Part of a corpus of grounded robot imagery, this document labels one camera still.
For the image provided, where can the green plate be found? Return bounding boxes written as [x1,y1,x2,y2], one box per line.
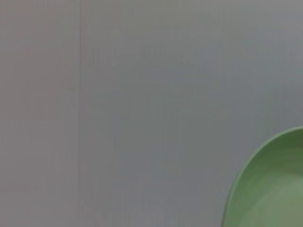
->
[222,125,303,227]

